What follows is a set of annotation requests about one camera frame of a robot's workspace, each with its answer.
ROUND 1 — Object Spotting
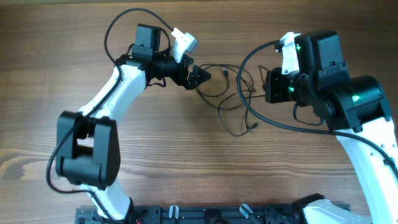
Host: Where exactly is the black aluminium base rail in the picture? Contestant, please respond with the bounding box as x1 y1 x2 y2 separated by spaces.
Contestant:
75 204 306 224

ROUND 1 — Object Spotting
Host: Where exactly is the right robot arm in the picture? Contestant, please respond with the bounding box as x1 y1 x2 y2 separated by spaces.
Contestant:
264 30 397 223

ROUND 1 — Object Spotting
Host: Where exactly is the left camera cable black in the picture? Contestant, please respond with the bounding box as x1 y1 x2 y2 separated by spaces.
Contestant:
45 52 150 220

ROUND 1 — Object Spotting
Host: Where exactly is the right camera cable black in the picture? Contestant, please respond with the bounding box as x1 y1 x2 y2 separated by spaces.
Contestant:
236 39 398 178

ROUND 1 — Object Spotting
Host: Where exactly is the camera cable black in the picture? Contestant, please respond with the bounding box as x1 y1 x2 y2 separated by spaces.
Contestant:
45 52 150 220
236 39 398 178

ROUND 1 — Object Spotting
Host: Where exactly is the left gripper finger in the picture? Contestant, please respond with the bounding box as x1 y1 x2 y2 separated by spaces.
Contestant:
187 76 206 90
192 65 211 82

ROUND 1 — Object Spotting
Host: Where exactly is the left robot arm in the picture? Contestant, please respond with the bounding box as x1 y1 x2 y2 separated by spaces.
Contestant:
48 24 211 223

